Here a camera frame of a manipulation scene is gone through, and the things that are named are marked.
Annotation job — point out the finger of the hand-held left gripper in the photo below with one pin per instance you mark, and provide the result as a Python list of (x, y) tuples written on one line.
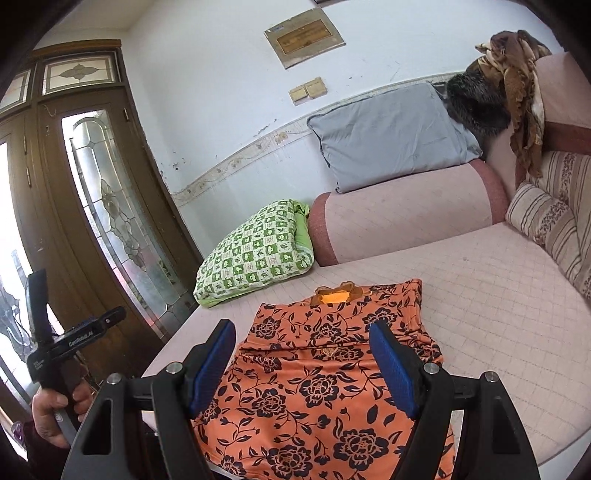
[(113, 316)]

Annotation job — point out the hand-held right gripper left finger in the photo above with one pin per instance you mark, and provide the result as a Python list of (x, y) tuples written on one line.
[(210, 367)]

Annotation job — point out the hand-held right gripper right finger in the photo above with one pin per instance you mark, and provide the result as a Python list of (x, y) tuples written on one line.
[(392, 364)]

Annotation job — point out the orange floral garment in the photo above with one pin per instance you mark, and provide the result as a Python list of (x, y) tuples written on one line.
[(300, 392)]

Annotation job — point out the person's left hand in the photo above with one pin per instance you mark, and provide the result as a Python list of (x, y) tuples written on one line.
[(44, 415)]

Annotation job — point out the pink sofa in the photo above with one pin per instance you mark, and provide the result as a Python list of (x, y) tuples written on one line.
[(485, 300)]

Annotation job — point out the green checkered pillow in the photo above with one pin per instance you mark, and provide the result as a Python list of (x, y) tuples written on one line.
[(249, 254)]

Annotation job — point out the wooden door with leaded glass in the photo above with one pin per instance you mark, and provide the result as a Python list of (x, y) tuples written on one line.
[(21, 194), (60, 207)]

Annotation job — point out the small striped cushion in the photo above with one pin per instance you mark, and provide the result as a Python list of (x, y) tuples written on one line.
[(540, 217)]

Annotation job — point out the grey pillow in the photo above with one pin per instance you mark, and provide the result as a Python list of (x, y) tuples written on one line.
[(392, 138)]

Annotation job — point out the large striped cushion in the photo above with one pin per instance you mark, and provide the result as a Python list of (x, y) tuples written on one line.
[(572, 207)]

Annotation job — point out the leaded glass transom window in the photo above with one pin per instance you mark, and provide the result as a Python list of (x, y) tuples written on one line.
[(78, 74), (16, 92)]

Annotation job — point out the dark furry cloth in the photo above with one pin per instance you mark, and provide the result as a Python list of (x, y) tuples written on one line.
[(475, 101)]

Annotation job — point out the brown patterned scarf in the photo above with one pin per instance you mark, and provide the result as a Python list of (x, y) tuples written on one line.
[(517, 83)]

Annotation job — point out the beige wall switch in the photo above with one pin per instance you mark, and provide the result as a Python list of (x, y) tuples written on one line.
[(298, 95), (315, 88)]

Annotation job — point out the framed wall plaque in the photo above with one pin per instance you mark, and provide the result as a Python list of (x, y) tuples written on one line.
[(304, 37)]

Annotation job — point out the dark framed wall picture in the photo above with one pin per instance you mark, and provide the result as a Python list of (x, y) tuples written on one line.
[(323, 2)]

